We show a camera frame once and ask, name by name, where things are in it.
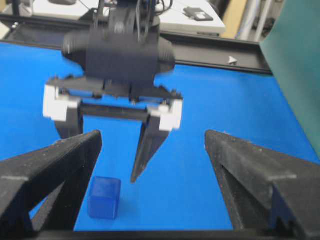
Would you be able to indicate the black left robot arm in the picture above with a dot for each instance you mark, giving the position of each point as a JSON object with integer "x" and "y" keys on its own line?
{"x": 125, "y": 17}

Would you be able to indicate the blue table cloth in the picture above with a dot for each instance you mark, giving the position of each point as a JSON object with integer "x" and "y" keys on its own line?
{"x": 178, "y": 190}

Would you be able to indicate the green backdrop sheet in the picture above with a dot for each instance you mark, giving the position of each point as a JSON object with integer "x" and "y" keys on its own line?
{"x": 292, "y": 51}

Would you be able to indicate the black device on table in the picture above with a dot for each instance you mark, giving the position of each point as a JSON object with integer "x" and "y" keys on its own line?
{"x": 197, "y": 14}

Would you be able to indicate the black aluminium table rail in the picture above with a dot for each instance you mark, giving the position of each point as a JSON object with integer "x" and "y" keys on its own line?
{"x": 193, "y": 50}

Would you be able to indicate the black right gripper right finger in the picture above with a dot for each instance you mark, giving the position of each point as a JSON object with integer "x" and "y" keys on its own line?
{"x": 264, "y": 189}

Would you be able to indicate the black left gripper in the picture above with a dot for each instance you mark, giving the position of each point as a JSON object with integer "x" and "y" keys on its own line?
{"x": 121, "y": 66}

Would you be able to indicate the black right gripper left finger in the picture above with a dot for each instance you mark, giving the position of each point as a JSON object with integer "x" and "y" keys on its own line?
{"x": 44, "y": 189}

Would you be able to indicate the blue block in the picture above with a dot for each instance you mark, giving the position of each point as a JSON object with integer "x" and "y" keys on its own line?
{"x": 104, "y": 198}

